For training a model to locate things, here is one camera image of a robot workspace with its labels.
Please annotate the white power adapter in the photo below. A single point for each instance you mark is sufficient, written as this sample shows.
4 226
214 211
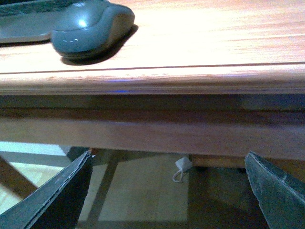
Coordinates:
183 165

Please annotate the grey open laptop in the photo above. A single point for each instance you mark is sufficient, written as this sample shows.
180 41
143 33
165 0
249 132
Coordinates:
29 20

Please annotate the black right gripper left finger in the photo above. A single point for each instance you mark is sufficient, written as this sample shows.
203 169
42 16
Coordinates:
57 204

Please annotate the grey computer mouse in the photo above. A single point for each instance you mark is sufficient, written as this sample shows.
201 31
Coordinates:
90 27

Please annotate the wooden pull-out keyboard tray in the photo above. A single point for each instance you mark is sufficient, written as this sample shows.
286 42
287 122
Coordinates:
223 133

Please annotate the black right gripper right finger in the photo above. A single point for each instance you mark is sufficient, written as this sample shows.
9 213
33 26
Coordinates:
281 197

